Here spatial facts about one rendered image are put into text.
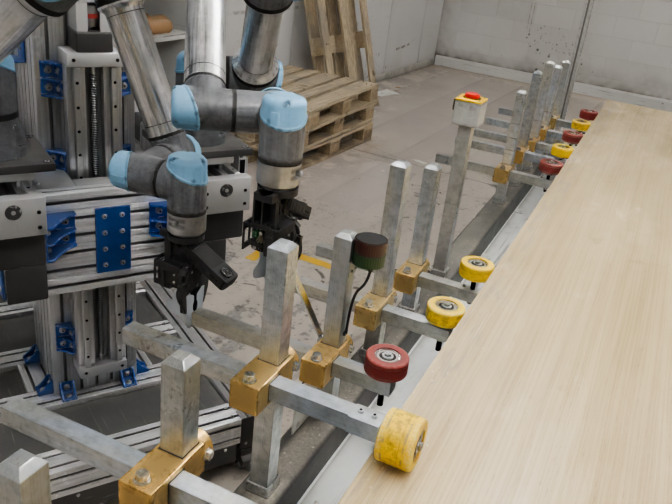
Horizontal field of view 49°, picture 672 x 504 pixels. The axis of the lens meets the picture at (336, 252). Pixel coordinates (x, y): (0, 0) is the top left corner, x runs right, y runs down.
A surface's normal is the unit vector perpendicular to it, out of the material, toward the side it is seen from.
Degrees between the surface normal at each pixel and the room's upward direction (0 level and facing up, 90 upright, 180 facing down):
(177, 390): 90
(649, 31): 90
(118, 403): 0
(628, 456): 0
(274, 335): 90
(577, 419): 0
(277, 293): 90
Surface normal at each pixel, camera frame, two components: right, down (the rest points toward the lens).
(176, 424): -0.42, 0.34
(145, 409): 0.11, -0.90
